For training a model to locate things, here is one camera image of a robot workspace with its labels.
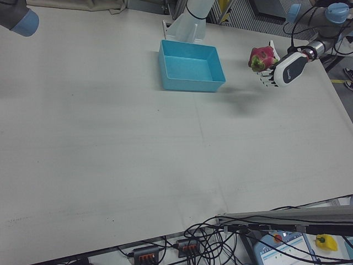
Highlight black hub orange switches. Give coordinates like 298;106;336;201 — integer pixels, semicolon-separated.
176;238;201;258
133;246;161;263

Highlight grey monitor top bar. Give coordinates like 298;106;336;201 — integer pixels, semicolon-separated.
215;204;353;237

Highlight yellow toy bell pepper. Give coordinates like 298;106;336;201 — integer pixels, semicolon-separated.
315;234;339;252

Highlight black flat box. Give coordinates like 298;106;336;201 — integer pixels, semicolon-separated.
249;0;289;20

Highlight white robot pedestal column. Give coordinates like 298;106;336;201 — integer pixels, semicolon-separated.
162;0;215;45

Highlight beige cloth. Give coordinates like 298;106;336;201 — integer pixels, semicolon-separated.
26;0;128;15

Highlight pink dragon fruit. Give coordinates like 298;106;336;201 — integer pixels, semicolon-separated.
247;46;279;72

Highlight white grey robot hand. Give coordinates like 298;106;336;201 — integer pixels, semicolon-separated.
256;40;308;89

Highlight light blue plastic bin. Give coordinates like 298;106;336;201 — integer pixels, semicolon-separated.
158;39;227;93

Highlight light blue teach pendant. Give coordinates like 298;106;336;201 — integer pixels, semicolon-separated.
253;230;318;265

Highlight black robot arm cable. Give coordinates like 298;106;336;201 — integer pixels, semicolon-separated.
283;0;353;56

